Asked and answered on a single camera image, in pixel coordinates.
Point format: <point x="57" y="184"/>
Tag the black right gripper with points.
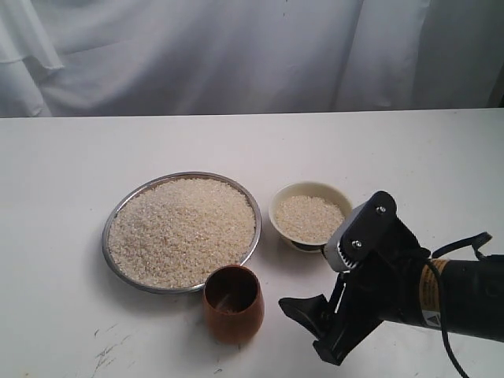
<point x="382" y="287"/>

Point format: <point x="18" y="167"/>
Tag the brown wooden cup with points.
<point x="233" y="305"/>

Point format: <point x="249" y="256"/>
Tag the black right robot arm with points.
<point x="454" y="289"/>

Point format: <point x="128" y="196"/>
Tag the cream ceramic rice bowl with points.
<point x="306" y="214"/>

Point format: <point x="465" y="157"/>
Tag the round steel rice tray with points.
<point x="168" y="235"/>

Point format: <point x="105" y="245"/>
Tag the white backdrop curtain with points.
<point x="134" y="58"/>

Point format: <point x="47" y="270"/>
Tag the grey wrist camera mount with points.
<point x="361" y="232"/>

